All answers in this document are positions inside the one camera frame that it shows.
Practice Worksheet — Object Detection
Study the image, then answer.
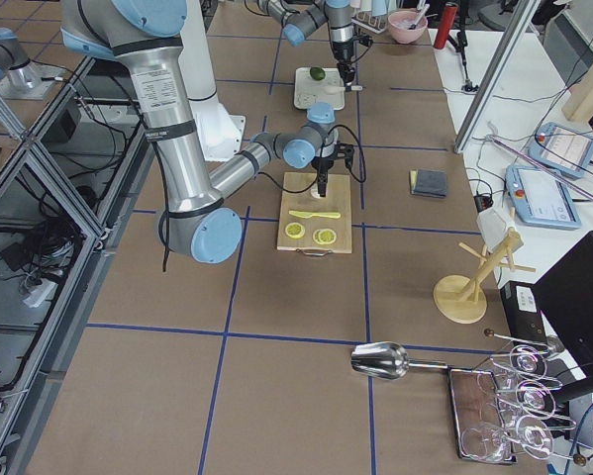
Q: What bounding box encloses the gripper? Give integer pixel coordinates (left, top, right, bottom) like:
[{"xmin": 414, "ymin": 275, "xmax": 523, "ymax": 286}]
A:
[
  {"xmin": 331, "ymin": 40, "xmax": 356, "ymax": 91},
  {"xmin": 313, "ymin": 154, "xmax": 332, "ymax": 197}
]

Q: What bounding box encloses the white spoon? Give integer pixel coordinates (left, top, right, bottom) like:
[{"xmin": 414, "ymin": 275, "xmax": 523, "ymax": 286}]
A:
[{"xmin": 324, "ymin": 85, "xmax": 363, "ymax": 94}]

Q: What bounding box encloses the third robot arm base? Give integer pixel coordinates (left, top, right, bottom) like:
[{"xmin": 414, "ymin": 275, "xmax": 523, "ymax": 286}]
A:
[{"xmin": 0, "ymin": 27, "xmax": 65, "ymax": 100}]

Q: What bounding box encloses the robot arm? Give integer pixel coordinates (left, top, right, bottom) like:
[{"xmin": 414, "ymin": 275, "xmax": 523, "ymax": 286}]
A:
[
  {"xmin": 256, "ymin": 0, "xmax": 373, "ymax": 90},
  {"xmin": 61, "ymin": 1, "xmax": 345, "ymax": 264}
]

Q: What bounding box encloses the pink bowl with ice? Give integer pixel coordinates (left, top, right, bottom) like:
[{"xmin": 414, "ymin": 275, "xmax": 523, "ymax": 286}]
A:
[{"xmin": 387, "ymin": 10, "xmax": 428, "ymax": 45}]

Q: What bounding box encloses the white rectangular tray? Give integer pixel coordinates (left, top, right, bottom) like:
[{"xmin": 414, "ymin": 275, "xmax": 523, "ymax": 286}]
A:
[{"xmin": 293, "ymin": 67, "xmax": 345, "ymax": 111}]

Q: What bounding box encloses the green lime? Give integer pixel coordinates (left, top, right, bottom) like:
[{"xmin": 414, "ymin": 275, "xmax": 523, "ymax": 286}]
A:
[{"xmin": 309, "ymin": 67, "xmax": 326, "ymax": 81}]

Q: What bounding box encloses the yellow plastic knife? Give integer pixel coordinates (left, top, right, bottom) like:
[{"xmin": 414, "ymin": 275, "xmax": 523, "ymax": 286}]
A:
[{"xmin": 288, "ymin": 210, "xmax": 342, "ymax": 220}]

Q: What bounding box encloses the wooden cutting board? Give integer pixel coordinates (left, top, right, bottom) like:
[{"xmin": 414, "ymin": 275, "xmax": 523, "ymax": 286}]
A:
[{"xmin": 276, "ymin": 172, "xmax": 352, "ymax": 255}]

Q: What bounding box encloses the grey folded cloth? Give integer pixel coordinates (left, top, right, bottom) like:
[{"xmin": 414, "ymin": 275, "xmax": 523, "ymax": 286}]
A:
[{"xmin": 409, "ymin": 169, "xmax": 448, "ymax": 198}]

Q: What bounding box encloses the black tripod stick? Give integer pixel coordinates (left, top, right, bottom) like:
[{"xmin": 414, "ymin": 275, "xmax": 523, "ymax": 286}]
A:
[{"xmin": 447, "ymin": 21, "xmax": 479, "ymax": 93}]

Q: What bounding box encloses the red cylinder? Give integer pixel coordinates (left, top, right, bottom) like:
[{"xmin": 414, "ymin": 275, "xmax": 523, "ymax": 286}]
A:
[{"xmin": 433, "ymin": 1, "xmax": 458, "ymax": 49}]

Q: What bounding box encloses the wooden mug tree stand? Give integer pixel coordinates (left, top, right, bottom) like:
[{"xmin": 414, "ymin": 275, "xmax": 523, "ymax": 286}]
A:
[{"xmin": 433, "ymin": 227, "xmax": 536, "ymax": 325}]

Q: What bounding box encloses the steel scoop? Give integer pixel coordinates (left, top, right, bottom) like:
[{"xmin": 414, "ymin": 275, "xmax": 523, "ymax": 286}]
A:
[{"xmin": 350, "ymin": 341, "xmax": 448, "ymax": 380}]

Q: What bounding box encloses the teach pendant near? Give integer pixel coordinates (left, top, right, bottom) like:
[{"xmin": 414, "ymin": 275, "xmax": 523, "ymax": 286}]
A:
[{"xmin": 505, "ymin": 165, "xmax": 582, "ymax": 230}]

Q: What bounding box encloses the teach pendant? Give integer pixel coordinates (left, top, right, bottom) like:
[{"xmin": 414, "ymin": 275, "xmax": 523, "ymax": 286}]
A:
[
  {"xmin": 528, "ymin": 122, "xmax": 593, "ymax": 179},
  {"xmin": 505, "ymin": 165, "xmax": 582, "ymax": 230}
]

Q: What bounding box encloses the teach pendant far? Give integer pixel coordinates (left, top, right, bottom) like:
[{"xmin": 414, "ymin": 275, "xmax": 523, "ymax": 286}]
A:
[{"xmin": 528, "ymin": 122, "xmax": 593, "ymax": 179}]

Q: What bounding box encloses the black box on desk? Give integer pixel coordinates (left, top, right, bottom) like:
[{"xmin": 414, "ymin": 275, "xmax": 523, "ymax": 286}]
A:
[{"xmin": 500, "ymin": 281, "xmax": 546, "ymax": 342}]

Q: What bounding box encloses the reacher grabber stick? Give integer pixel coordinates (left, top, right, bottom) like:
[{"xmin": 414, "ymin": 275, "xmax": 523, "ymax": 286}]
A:
[{"xmin": 483, "ymin": 126, "xmax": 593, "ymax": 207}]

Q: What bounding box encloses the black monitor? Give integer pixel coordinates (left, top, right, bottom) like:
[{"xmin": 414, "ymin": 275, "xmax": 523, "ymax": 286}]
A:
[{"xmin": 534, "ymin": 231, "xmax": 593, "ymax": 403}]

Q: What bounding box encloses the clear wine glass rack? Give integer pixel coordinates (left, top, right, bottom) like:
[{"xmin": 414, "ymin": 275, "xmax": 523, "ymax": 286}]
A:
[{"xmin": 462, "ymin": 329, "xmax": 577, "ymax": 464}]

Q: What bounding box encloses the dark tray with glasses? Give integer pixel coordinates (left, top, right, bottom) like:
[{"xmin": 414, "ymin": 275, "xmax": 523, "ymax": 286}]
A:
[{"xmin": 447, "ymin": 368, "xmax": 503, "ymax": 462}]

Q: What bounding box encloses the lemon slice near handle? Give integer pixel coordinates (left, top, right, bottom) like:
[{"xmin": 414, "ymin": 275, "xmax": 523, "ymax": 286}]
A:
[{"xmin": 284, "ymin": 222, "xmax": 305, "ymax": 239}]

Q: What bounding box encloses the white wire cup rack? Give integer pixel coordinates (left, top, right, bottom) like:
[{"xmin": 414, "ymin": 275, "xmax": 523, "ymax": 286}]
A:
[{"xmin": 349, "ymin": 0, "xmax": 388, "ymax": 34}]

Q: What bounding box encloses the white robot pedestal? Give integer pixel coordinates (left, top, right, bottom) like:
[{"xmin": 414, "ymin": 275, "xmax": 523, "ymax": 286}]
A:
[{"xmin": 178, "ymin": 0, "xmax": 246, "ymax": 161}]

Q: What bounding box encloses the aluminium frame post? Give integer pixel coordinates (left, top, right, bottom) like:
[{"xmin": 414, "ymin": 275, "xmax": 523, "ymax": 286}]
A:
[{"xmin": 453, "ymin": 0, "xmax": 541, "ymax": 153}]

